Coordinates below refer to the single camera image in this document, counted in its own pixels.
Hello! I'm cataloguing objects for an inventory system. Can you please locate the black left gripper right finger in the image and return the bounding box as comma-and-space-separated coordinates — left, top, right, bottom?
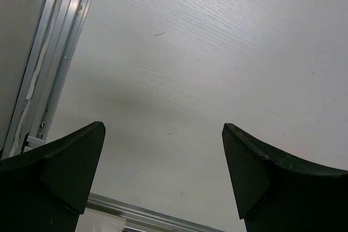
222, 123, 347, 231

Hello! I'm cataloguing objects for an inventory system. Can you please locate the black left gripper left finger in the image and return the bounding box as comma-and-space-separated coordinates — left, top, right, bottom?
1, 122, 105, 231

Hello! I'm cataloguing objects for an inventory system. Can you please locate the aluminium table frame rail front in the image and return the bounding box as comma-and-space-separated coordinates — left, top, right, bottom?
86, 193, 219, 232

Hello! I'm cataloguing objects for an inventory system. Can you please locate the aluminium table frame rail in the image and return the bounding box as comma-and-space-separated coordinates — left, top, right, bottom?
86, 193, 219, 232
1, 0, 92, 159

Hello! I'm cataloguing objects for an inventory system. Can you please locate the aluminium table frame rail left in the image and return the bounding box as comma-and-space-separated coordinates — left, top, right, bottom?
1, 0, 92, 159

